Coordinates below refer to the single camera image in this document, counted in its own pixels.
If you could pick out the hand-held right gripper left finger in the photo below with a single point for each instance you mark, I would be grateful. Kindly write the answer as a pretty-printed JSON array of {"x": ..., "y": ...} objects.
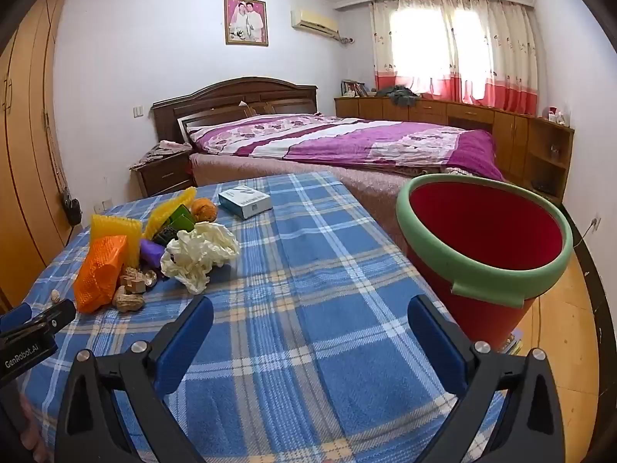
[{"x": 188, "y": 333}]

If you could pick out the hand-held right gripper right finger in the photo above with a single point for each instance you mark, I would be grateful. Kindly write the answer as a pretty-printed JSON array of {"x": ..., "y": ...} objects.
[{"x": 434, "y": 333}]

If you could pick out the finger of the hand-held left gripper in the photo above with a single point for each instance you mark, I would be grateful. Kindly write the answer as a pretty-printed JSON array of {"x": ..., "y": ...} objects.
[
  {"x": 50, "y": 316},
  {"x": 14, "y": 315}
]

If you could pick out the orange foam net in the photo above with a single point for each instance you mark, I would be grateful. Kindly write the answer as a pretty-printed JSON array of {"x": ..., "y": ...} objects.
[{"x": 101, "y": 270}]

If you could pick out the purple plastic bag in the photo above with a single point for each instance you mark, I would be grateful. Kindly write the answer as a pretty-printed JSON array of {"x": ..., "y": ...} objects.
[{"x": 152, "y": 252}]

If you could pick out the red bucket with green rim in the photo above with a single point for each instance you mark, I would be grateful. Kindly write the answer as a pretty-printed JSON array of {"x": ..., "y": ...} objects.
[{"x": 482, "y": 231}]

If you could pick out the white cardboard box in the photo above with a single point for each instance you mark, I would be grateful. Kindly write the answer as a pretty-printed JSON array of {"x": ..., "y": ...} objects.
[{"x": 243, "y": 202}]

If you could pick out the peanut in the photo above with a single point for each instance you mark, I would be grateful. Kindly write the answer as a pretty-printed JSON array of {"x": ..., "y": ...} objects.
[{"x": 126, "y": 301}]

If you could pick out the wooden pieces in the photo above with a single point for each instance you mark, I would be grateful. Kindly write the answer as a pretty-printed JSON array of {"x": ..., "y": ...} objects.
[{"x": 135, "y": 280}]

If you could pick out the crumpled white tissue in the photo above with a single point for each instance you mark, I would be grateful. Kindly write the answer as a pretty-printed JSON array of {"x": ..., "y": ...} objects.
[{"x": 202, "y": 251}]

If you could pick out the black power strip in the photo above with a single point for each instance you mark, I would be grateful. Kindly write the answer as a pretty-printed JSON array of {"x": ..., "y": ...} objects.
[{"x": 72, "y": 207}]

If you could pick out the orange fruit peel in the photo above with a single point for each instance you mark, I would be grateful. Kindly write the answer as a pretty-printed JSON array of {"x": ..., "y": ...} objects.
[{"x": 205, "y": 210}]

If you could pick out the long yellow foam net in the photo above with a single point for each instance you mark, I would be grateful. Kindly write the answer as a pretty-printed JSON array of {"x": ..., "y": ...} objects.
[{"x": 166, "y": 210}]

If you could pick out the blue plaid tablecloth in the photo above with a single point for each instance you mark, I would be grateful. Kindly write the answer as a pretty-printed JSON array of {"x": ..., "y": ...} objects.
[{"x": 308, "y": 299}]

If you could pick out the dark wooden nightstand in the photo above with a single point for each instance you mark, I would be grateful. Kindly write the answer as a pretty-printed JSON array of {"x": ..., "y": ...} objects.
[{"x": 164, "y": 176}]

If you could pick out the wooden wardrobe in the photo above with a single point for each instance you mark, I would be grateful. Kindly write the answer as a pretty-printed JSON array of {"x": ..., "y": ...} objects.
[{"x": 29, "y": 154}]

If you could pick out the patterned cloth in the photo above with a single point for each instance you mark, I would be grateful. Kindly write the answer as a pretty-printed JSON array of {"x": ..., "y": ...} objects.
[{"x": 159, "y": 150}]

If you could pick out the purple floral blanket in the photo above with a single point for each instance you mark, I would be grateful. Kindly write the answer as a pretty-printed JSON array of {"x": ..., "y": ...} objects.
[{"x": 385, "y": 144}]

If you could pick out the long wooden cabinet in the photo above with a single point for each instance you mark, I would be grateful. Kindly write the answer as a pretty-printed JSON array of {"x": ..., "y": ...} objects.
[{"x": 506, "y": 130}]

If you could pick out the pile of grey clothes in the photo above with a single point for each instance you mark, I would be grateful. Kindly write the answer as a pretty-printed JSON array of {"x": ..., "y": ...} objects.
[{"x": 400, "y": 95}]

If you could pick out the dark wooden bed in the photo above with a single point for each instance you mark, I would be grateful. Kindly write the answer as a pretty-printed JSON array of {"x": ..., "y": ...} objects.
[{"x": 231, "y": 96}]

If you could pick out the red and white ornaments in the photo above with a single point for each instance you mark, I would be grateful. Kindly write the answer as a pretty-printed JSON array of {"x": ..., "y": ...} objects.
[{"x": 556, "y": 115}]

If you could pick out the row of books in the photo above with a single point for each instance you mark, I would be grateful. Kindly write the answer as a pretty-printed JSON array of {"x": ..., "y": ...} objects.
[{"x": 356, "y": 88}]

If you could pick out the white and red curtains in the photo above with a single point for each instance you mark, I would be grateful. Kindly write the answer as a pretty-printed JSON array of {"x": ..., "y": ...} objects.
[{"x": 511, "y": 58}]

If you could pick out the framed photo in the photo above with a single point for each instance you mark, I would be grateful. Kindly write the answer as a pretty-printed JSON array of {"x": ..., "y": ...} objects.
[{"x": 246, "y": 20}]

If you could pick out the air conditioner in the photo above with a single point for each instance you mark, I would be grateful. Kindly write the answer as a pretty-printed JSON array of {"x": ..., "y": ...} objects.
[{"x": 313, "y": 21}]

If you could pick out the wall outlet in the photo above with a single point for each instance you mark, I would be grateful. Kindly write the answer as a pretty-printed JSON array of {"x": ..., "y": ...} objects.
[{"x": 106, "y": 206}]

